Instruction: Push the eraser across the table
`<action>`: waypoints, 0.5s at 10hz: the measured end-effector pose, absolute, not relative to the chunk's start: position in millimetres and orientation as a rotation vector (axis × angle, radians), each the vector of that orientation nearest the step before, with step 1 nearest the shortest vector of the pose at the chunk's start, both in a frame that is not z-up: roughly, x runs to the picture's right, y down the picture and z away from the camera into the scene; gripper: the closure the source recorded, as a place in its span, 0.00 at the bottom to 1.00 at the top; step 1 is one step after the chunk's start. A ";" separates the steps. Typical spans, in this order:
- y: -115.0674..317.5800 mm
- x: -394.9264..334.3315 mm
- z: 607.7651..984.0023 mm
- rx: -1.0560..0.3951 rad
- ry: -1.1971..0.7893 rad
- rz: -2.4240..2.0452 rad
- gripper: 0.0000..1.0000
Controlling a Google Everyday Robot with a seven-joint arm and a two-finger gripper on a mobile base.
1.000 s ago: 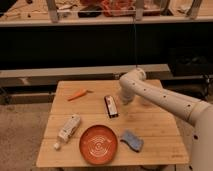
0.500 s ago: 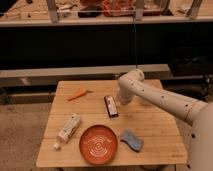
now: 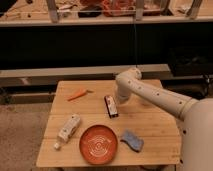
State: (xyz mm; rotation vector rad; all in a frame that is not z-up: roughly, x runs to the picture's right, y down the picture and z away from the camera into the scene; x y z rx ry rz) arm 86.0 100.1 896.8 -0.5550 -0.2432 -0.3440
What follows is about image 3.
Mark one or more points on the orange round plate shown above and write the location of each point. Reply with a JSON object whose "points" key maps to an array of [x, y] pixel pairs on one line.
{"points": [[98, 145]]}

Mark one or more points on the wooden folding table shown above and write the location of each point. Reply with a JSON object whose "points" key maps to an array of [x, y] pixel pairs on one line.
{"points": [[80, 132]]}

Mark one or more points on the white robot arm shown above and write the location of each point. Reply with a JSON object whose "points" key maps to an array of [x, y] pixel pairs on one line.
{"points": [[196, 115]]}

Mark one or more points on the white plastic bottle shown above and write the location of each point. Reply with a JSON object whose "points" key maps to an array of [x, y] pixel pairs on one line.
{"points": [[66, 132]]}

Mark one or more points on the grey metal shelf rail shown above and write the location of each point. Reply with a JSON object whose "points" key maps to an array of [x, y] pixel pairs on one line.
{"points": [[51, 76]]}

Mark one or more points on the blue sponge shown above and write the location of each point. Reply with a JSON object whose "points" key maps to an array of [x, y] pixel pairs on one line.
{"points": [[133, 141]]}

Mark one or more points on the orange carrot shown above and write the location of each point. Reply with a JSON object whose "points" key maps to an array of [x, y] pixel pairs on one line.
{"points": [[79, 93]]}

